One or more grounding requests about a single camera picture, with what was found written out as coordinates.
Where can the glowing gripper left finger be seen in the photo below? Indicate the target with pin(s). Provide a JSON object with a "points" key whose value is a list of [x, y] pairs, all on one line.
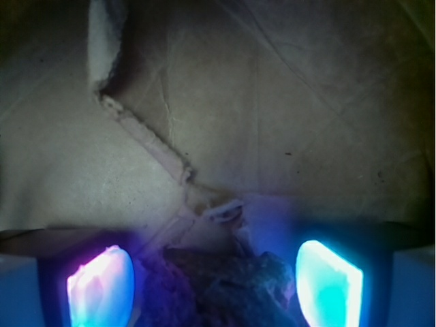
{"points": [[88, 279]]}

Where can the brown paper bag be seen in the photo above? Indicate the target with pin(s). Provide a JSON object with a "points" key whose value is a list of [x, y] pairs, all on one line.
{"points": [[279, 112]]}

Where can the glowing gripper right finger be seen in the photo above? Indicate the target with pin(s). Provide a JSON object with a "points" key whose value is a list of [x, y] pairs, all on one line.
{"points": [[343, 273]]}

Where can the brown rough rock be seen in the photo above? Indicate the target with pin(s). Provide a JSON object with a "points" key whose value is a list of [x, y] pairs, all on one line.
{"points": [[191, 288]]}

